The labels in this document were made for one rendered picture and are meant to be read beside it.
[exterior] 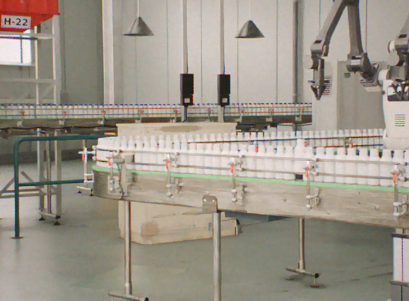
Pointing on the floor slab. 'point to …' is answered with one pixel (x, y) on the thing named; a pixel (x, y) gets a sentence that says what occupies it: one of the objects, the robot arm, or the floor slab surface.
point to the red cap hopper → (18, 25)
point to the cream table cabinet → (150, 218)
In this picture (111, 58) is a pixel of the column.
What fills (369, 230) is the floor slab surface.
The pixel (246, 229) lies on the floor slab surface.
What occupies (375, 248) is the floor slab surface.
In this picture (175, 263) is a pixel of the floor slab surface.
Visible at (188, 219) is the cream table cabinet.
